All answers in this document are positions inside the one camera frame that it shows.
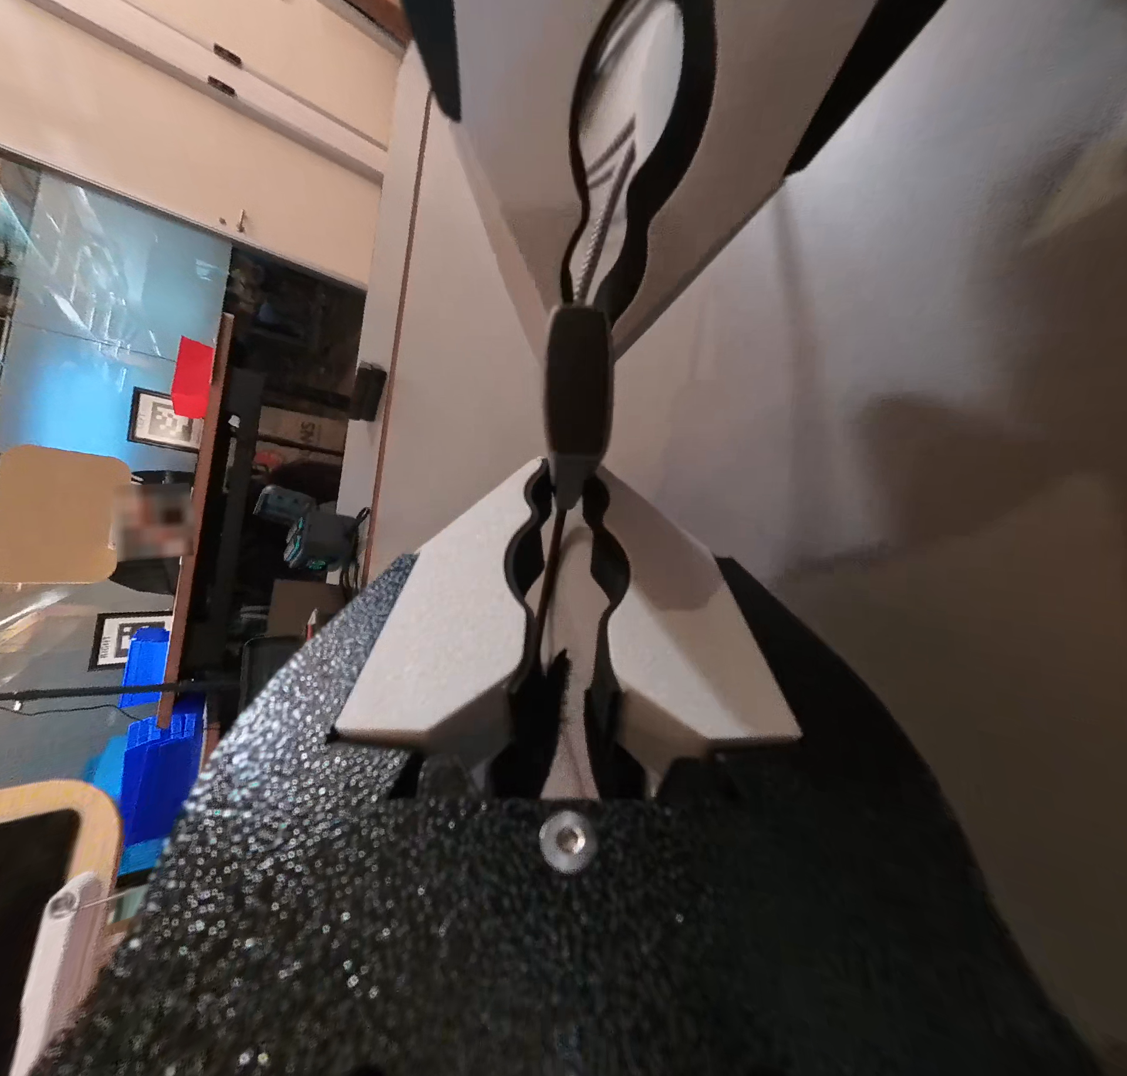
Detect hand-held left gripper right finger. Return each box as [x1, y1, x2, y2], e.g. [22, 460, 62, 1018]
[580, 462, 804, 778]

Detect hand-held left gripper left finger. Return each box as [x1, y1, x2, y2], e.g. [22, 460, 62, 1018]
[331, 456, 554, 782]

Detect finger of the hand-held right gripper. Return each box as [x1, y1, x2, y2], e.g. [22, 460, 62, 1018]
[448, 0, 652, 324]
[601, 0, 890, 352]

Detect grey usb hub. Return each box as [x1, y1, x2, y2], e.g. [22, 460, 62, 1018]
[542, 304, 615, 514]

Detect dark power station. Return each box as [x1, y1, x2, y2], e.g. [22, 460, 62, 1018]
[282, 486, 362, 579]

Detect cardboard box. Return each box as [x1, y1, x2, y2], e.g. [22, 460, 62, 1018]
[259, 402, 349, 469]

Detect wooden desk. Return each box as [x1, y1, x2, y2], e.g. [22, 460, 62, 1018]
[158, 312, 265, 729]

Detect blue ribbed bin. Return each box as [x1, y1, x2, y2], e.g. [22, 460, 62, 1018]
[82, 627, 207, 874]

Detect framed tag poster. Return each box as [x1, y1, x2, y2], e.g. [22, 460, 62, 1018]
[127, 387, 204, 454]
[87, 611, 172, 672]

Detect red box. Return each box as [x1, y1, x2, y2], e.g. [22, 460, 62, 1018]
[171, 336, 216, 417]

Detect white metal stand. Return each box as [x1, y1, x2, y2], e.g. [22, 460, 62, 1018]
[21, 872, 120, 1076]

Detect long black cord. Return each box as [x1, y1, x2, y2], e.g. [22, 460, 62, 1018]
[0, 675, 242, 707]

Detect light wooden frame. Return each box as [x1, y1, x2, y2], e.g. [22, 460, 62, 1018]
[0, 779, 122, 927]

